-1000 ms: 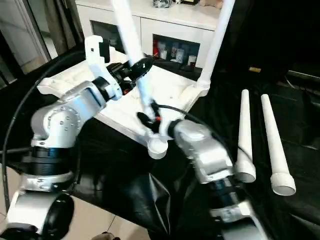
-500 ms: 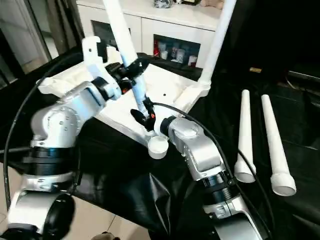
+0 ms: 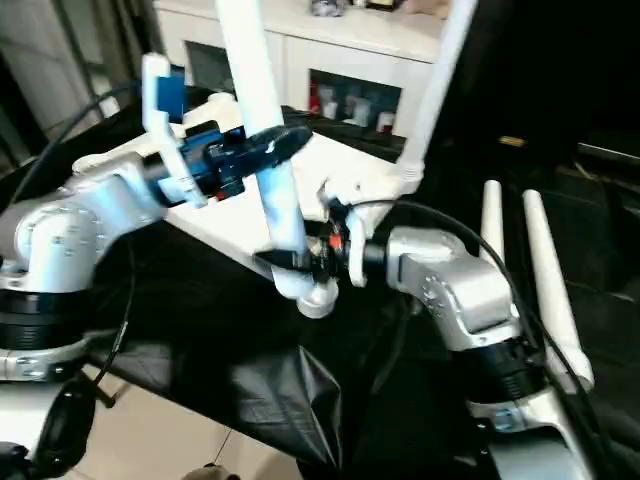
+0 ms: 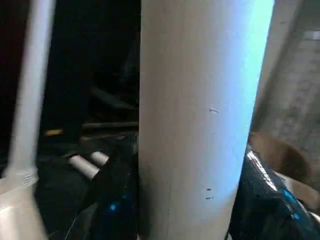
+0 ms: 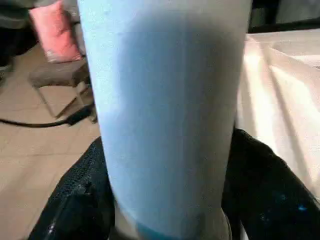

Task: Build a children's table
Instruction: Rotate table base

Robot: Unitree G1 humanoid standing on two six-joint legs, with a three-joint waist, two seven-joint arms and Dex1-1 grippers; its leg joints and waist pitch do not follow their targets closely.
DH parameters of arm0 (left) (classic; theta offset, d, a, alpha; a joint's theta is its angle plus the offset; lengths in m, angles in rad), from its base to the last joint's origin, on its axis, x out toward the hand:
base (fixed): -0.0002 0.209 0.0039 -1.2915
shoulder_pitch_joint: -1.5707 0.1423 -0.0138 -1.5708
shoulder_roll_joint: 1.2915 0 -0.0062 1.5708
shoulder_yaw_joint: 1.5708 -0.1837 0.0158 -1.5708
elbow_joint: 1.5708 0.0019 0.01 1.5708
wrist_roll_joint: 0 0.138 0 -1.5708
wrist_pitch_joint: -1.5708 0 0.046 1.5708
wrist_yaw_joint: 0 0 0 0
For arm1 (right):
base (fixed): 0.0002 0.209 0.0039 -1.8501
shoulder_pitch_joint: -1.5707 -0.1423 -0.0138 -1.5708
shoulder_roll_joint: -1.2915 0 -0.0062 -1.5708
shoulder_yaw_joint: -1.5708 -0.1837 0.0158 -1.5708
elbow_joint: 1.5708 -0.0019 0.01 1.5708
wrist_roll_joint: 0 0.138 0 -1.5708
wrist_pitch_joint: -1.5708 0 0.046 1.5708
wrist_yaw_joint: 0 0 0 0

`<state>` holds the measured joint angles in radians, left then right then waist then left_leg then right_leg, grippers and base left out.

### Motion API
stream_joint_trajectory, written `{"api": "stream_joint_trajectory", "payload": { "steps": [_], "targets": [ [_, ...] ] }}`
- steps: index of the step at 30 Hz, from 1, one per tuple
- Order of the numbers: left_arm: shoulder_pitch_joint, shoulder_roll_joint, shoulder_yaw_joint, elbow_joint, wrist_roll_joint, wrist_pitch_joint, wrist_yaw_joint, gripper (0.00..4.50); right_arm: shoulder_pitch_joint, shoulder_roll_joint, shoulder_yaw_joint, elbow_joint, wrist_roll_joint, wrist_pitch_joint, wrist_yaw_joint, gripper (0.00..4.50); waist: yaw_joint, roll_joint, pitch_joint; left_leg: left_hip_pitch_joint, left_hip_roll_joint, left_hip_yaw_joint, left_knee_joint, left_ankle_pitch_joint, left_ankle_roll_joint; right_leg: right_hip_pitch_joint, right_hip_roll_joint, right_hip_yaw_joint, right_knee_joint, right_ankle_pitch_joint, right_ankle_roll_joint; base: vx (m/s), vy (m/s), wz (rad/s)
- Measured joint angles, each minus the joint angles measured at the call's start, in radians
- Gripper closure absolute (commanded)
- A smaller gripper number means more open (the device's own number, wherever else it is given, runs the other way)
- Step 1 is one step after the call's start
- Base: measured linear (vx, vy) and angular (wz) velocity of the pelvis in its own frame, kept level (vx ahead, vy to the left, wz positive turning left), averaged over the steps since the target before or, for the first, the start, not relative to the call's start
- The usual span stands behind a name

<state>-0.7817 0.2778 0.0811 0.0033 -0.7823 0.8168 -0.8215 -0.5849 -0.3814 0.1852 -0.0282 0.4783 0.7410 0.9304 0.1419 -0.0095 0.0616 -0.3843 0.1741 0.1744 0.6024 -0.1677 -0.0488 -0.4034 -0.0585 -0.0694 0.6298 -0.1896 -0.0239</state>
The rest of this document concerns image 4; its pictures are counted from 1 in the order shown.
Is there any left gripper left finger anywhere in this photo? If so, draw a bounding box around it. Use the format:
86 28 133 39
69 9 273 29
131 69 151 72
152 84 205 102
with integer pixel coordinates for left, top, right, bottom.
65 135 142 240

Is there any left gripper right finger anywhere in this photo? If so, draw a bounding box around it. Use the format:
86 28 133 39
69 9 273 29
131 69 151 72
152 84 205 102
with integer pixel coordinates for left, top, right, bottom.
227 145 320 240

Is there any white plastic table leg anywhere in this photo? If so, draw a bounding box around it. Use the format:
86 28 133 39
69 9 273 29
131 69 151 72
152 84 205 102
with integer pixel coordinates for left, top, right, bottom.
67 154 103 182
137 0 276 240
90 150 111 167
0 0 57 191

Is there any black mat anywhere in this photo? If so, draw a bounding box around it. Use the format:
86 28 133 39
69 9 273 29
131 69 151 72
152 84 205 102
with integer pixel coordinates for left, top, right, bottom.
30 132 142 240

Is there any black box with tan label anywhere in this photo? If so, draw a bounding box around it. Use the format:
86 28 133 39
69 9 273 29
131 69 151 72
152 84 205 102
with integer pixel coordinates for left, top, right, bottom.
42 0 142 138

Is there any dark metal rail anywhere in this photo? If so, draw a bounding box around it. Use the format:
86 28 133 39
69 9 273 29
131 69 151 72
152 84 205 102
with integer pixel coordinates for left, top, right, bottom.
80 120 141 131

